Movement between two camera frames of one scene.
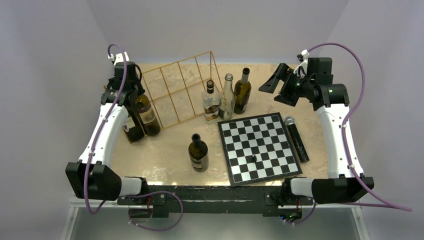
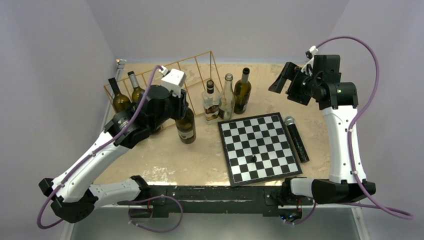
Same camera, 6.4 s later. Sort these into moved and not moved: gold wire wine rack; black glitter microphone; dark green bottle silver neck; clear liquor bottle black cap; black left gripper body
Moved: black left gripper body
Not moved: black glitter microphone; clear liquor bottle black cap; dark green bottle silver neck; gold wire wine rack
